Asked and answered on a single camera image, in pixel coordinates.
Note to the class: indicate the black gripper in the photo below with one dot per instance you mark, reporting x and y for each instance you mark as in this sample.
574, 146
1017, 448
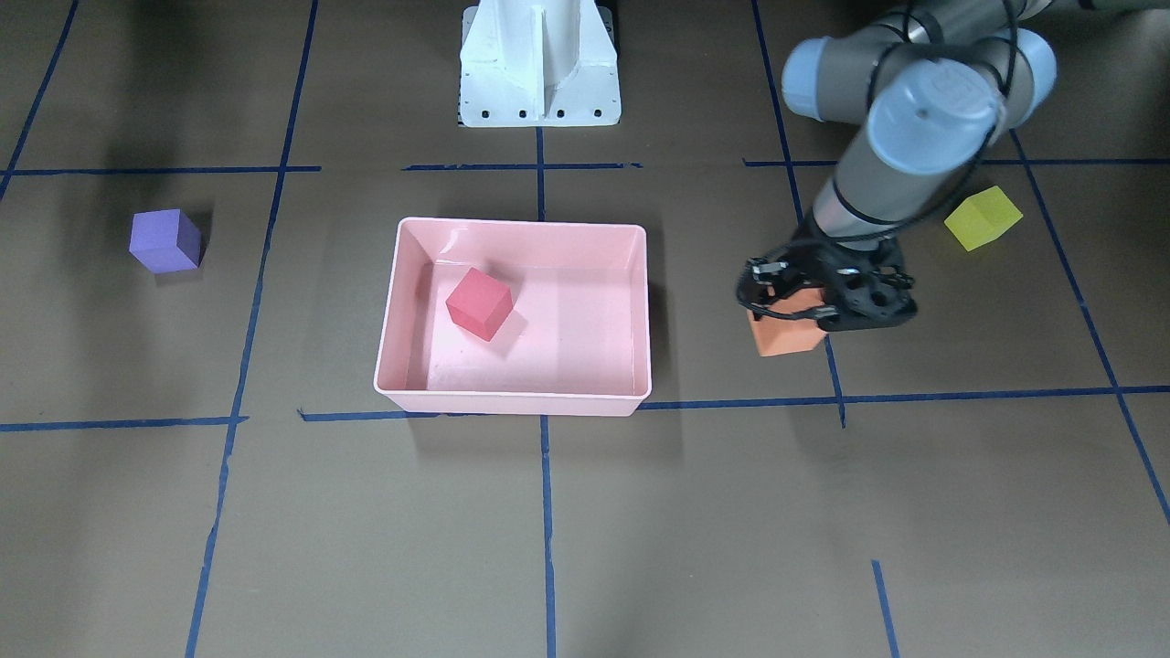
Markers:
806, 264

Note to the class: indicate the orange foam block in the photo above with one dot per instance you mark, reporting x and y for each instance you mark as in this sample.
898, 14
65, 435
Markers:
777, 337

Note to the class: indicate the yellow-green foam block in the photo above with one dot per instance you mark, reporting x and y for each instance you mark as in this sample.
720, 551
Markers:
982, 218

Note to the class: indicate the red foam block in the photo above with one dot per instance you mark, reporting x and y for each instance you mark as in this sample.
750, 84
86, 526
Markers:
480, 304

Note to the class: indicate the purple foam block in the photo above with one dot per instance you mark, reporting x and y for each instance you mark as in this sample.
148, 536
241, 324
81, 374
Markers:
165, 241

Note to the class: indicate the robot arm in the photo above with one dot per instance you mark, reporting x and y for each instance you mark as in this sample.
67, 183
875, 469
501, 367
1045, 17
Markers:
930, 86

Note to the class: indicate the pink plastic bin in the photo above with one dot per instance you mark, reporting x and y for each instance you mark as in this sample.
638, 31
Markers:
576, 342

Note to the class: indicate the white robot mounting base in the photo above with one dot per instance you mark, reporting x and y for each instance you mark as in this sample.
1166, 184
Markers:
539, 63

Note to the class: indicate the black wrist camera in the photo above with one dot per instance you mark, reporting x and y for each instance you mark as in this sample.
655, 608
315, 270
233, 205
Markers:
864, 300

